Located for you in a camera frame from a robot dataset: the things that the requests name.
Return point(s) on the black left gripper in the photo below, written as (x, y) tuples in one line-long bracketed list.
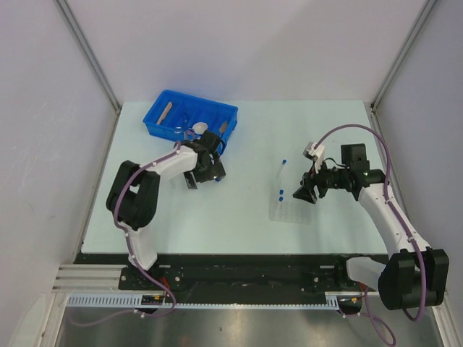
[(215, 170)]

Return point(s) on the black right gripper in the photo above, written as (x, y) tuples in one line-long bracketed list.
[(312, 178)]

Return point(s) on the clear plastic test tube rack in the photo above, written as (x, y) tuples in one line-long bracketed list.
[(289, 211)]

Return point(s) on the white porcelain evaporating dish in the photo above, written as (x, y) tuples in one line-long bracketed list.
[(199, 127)]

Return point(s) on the bristle test tube brush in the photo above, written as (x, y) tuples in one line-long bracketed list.
[(223, 128)]

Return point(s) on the wooden test tube clamp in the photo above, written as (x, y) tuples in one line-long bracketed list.
[(164, 113)]

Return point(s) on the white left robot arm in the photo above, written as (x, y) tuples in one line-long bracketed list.
[(133, 196)]

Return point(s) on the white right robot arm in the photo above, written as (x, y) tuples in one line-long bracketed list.
[(415, 273)]

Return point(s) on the blue plastic bin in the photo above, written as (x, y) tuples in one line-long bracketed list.
[(173, 113)]

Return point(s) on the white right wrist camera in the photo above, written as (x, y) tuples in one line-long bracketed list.
[(316, 153)]

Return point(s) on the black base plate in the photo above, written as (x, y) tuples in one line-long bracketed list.
[(258, 278)]

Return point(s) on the slotted cable duct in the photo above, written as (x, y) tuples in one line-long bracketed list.
[(153, 301)]

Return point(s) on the aluminium frame rail right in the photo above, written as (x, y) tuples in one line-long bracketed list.
[(419, 112)]

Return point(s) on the aluminium frame rail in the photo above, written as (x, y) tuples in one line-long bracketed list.
[(419, 112), (87, 52)]

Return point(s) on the aluminium frame rail left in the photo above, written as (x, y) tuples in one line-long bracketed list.
[(87, 52)]

